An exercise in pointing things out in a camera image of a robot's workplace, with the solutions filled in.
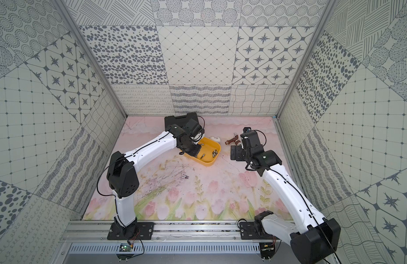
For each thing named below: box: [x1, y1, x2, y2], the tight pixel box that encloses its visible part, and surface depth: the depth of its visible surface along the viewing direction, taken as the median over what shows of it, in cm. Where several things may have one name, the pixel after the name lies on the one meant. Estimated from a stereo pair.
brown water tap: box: [224, 132, 241, 146], surface depth 106 cm
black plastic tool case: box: [164, 112, 199, 131], surface depth 117 cm
